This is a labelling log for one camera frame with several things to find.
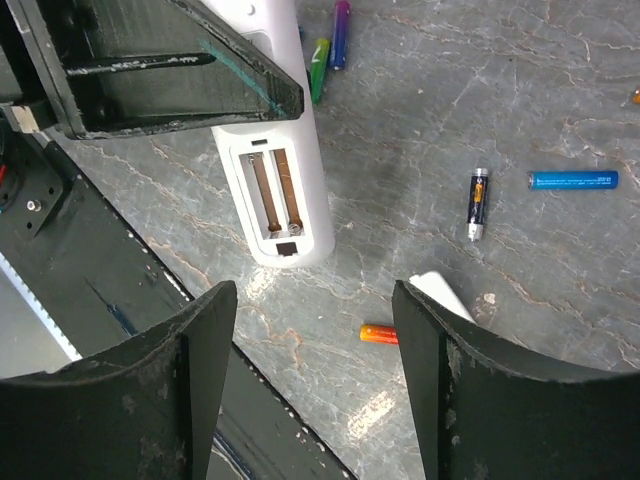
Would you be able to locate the white remote control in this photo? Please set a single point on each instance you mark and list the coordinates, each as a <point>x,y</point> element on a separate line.
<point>274,170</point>

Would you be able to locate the black battery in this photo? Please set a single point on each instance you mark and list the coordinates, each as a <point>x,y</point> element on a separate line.
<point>477,204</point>

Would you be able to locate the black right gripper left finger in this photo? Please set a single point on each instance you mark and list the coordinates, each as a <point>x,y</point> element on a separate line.
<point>144,409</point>

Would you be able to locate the red orange battery near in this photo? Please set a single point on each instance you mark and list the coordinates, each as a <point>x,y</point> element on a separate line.
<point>379,334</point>

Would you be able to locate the white cable duct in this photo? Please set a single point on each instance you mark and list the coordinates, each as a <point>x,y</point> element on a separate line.
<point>40,312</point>

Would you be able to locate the green battery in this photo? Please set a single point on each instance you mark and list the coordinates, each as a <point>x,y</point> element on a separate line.
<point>318,68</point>

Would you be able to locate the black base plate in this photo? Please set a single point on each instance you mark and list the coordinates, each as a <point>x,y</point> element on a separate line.
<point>103,285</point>

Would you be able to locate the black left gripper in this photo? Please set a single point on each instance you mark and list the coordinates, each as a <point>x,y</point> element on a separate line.
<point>30,150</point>

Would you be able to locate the white battery cover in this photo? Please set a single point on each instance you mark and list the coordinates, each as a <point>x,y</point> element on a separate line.
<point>434,285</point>

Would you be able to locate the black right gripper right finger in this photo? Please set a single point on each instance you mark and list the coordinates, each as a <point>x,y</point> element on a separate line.
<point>486,408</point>

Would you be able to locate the blue battery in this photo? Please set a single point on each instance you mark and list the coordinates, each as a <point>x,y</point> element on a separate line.
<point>573,180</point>

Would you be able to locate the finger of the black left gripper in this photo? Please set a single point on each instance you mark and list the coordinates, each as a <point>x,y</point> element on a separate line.
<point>135,68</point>

